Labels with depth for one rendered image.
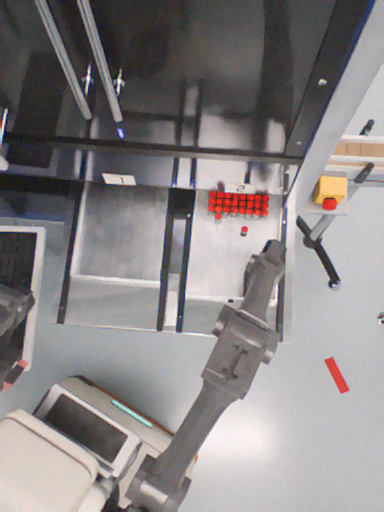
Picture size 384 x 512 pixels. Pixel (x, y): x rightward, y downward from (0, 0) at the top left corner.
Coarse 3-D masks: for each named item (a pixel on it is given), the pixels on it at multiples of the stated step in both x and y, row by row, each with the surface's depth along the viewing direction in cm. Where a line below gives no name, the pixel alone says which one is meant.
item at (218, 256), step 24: (192, 240) 146; (216, 240) 149; (240, 240) 149; (264, 240) 149; (192, 264) 147; (216, 264) 147; (240, 264) 147; (192, 288) 145; (216, 288) 145; (240, 288) 145
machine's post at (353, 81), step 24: (360, 24) 79; (360, 48) 82; (360, 72) 88; (336, 96) 95; (360, 96) 94; (336, 120) 102; (312, 144) 112; (336, 144) 112; (312, 168) 123; (288, 192) 140
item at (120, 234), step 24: (96, 192) 154; (120, 192) 154; (144, 192) 153; (168, 192) 150; (96, 216) 152; (120, 216) 151; (144, 216) 151; (96, 240) 150; (120, 240) 149; (144, 240) 149; (72, 264) 145; (96, 264) 148; (120, 264) 148; (144, 264) 147
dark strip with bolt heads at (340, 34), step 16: (352, 0) 74; (368, 0) 73; (336, 16) 77; (352, 16) 76; (336, 32) 80; (352, 32) 79; (320, 48) 84; (336, 48) 83; (320, 64) 87; (336, 64) 87; (320, 80) 91; (304, 96) 96; (320, 96) 96; (304, 112) 101; (320, 112) 101; (304, 128) 107; (288, 144) 114; (304, 144) 113
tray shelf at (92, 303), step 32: (192, 192) 153; (64, 224) 151; (192, 224) 151; (288, 224) 150; (64, 256) 149; (288, 256) 147; (96, 288) 146; (128, 288) 146; (288, 288) 145; (96, 320) 144; (128, 320) 143; (192, 320) 143; (288, 320) 143
